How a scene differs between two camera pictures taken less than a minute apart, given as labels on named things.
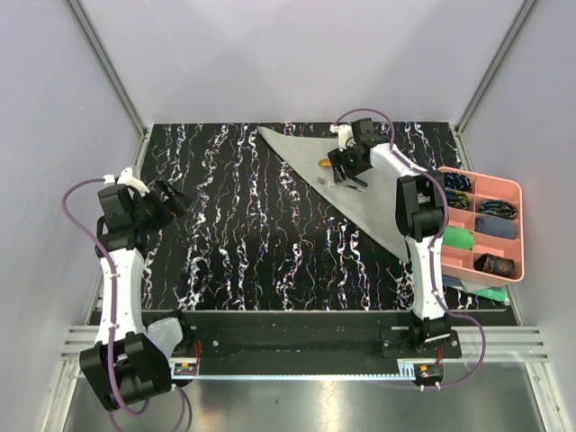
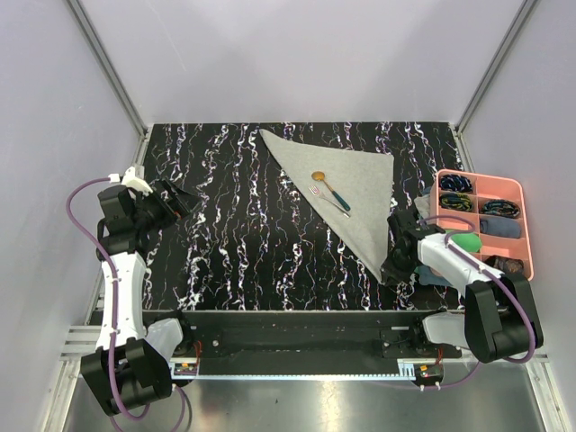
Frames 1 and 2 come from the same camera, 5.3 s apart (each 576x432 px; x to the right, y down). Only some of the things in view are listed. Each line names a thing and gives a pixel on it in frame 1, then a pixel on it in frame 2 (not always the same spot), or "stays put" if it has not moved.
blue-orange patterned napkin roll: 499,208 stays put
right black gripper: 337,159 -> 389,274
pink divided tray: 483,243 stays put
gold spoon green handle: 327,163 -> 319,175
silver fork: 323,181 -> 315,192
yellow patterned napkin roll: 458,199 stays put
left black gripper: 175,205 stays put
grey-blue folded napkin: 496,226 stays put
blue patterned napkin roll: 457,180 stays put
